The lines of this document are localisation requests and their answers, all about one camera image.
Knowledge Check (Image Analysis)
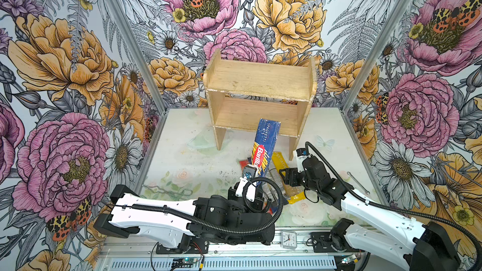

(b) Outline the blue Barilla spaghetti box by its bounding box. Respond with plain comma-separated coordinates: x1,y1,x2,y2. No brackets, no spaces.
251,119,281,178

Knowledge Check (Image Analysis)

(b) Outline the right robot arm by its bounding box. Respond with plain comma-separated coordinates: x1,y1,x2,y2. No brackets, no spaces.
279,148,461,270

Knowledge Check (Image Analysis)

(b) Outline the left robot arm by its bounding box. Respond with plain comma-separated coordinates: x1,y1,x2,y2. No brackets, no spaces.
94,174,284,252

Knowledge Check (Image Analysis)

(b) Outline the wooden two-tier shelf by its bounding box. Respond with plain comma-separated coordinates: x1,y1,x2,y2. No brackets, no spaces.
203,50,318,160

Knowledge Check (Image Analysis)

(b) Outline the yellow spaghetti bag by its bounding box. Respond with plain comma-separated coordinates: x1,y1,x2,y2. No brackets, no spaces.
272,151,306,205

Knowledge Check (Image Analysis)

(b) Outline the red spaghetti bag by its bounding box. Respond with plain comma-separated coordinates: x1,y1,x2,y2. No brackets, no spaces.
239,159,251,172

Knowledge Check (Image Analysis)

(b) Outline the blue-end spaghetti bag lower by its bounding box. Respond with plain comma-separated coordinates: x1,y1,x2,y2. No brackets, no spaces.
269,168,288,213

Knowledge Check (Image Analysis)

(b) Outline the small white clock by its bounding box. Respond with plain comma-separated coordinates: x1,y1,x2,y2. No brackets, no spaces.
281,230,297,250

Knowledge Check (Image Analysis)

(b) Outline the green circuit board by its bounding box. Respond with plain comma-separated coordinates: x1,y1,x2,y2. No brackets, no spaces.
170,258,201,271

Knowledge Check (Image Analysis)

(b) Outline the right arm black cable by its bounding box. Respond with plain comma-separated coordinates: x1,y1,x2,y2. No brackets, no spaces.
304,141,482,271

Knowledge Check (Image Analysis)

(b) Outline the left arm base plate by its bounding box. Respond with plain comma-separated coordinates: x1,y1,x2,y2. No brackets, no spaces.
155,235,209,255

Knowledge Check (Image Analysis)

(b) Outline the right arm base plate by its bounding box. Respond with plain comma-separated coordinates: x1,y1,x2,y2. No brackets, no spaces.
307,232,361,253

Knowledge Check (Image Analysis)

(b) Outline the aluminium front rail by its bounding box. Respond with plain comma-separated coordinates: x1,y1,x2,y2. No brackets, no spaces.
93,227,426,271

